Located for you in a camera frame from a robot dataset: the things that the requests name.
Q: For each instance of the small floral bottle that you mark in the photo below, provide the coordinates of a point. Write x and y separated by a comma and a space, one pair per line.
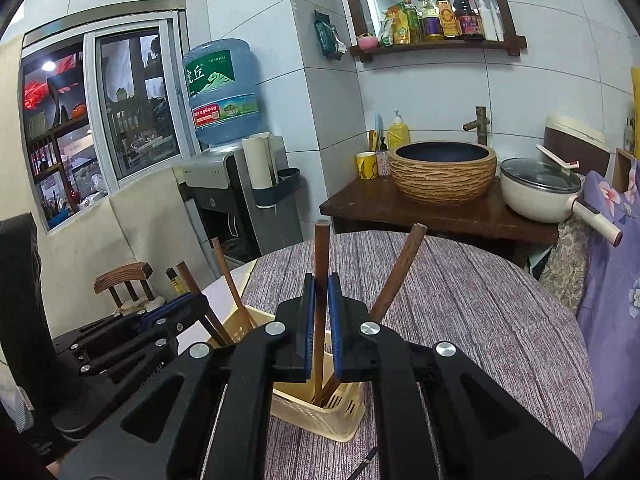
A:
383, 162

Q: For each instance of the yellow cup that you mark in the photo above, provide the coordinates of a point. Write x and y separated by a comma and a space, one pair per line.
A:
366, 166

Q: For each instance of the wooden chair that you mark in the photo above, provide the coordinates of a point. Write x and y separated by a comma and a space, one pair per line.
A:
122, 280

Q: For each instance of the grey cup holder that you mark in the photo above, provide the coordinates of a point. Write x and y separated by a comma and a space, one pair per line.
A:
280, 192

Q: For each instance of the bottle with golden label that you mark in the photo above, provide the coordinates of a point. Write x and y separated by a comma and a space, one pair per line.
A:
448, 17

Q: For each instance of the yellow seasoning packet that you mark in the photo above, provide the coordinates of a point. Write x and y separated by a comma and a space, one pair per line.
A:
395, 27

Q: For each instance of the water dispenser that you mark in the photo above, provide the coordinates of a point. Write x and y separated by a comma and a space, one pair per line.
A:
215, 175

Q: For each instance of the white under tablecloth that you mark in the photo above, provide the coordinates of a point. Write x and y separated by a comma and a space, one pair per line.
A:
240, 276

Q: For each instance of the paisley patterned cloth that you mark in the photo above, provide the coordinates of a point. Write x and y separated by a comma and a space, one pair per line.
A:
565, 260

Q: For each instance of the dark wooden cabinet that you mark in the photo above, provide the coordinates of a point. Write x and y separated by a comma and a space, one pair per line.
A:
380, 205

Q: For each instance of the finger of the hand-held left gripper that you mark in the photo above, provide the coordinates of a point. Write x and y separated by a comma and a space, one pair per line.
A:
165, 317
135, 352

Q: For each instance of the wooden framed mirror shelf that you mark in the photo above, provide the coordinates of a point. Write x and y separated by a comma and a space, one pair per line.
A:
435, 46

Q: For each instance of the white plastic bottle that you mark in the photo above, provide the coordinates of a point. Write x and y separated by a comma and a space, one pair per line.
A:
489, 20

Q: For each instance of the yellow soap dispenser bottle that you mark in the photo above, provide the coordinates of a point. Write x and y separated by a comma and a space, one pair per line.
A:
398, 135

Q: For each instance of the aluminium sliding window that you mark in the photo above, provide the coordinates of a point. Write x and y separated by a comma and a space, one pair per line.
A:
135, 110

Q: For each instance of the cream pot with lid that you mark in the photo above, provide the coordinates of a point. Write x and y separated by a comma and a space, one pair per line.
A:
530, 200

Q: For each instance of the small wooden box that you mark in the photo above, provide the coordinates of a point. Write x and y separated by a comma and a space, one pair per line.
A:
622, 170

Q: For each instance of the dark soy sauce bottle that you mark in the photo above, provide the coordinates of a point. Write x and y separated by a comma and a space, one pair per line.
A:
468, 17

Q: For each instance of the white ladle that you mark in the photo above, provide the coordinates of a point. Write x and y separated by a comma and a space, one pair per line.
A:
550, 155

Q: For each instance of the woven pattern sink basin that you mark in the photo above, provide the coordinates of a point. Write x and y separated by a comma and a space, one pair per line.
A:
440, 180

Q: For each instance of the purple floral cloth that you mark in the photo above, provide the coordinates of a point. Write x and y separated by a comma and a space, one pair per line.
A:
615, 285

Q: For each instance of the blue water jug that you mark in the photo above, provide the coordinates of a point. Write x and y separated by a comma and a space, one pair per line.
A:
225, 90

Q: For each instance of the green packet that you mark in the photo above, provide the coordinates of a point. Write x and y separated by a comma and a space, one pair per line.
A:
327, 35

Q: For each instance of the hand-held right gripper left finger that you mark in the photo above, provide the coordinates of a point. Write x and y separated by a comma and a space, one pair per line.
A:
307, 320

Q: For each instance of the green oil bottle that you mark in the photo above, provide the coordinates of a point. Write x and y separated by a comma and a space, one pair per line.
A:
413, 22

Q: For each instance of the cream plastic utensil holder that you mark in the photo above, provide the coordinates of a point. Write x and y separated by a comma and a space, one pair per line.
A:
320, 417

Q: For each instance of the cream rice cooker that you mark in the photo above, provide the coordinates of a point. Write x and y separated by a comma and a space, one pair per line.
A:
575, 132

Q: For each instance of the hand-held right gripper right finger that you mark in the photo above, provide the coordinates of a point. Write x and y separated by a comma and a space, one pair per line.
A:
336, 325

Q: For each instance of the bronze faucet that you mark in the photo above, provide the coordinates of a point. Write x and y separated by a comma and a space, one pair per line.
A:
481, 125

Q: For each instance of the purple striped tablecloth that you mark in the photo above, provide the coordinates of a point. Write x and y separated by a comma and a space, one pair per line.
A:
475, 310

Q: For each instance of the bottle with purple label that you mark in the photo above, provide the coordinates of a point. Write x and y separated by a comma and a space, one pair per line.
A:
431, 20

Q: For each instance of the pink bowl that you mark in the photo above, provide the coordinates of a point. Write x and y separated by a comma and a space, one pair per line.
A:
367, 41

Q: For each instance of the white paper cup stack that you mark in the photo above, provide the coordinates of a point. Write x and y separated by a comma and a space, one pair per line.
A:
260, 160

